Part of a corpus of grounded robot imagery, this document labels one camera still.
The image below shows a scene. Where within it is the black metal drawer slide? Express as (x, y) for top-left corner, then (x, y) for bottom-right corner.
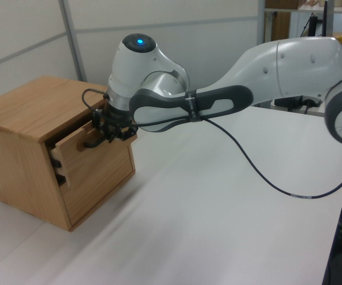
(51, 157), (68, 185)

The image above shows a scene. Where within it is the grey partition post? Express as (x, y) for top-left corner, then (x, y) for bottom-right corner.
(58, 0), (88, 81)

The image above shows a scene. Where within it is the brown wooden board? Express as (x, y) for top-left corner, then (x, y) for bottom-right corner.
(270, 11), (291, 42)

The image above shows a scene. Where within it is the wooden cabinet box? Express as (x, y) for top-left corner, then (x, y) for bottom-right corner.
(0, 75), (137, 233)

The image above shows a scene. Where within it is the black cable strap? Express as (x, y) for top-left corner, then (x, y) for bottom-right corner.
(185, 88), (204, 123)

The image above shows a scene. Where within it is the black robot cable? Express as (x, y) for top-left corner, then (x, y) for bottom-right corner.
(81, 87), (342, 199)

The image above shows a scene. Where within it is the black monitor pole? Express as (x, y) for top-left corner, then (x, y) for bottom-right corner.
(322, 0), (334, 38)

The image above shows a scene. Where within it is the grey office partition panel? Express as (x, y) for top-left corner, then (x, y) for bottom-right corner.
(65, 0), (265, 90)
(0, 0), (81, 105)

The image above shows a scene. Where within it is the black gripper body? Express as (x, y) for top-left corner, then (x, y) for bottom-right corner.
(99, 107), (132, 127)

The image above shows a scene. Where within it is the plain wooden drawer front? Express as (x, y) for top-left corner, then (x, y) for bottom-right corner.
(60, 144), (136, 228)

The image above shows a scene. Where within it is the wooden drawer with black handle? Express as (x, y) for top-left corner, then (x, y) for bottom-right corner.
(50, 118), (138, 190)

